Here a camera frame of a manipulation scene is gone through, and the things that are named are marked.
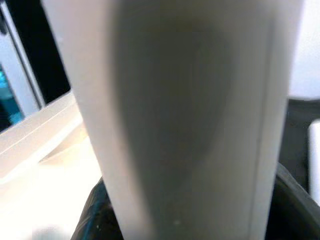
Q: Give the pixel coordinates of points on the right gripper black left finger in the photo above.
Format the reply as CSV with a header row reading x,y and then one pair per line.
x,y
97,220

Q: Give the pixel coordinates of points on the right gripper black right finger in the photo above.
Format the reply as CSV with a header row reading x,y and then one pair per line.
x,y
290,220

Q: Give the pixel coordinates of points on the white plastic table leg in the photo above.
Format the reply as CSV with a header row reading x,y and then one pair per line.
x,y
315,155
175,125

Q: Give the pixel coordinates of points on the white plastic table top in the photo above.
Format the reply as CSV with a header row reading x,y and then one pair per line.
x,y
37,162

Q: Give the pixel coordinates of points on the dark teal glass pane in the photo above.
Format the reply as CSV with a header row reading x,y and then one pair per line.
x,y
7,100

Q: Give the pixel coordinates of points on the black door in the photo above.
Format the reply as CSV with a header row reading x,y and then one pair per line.
x,y
37,45

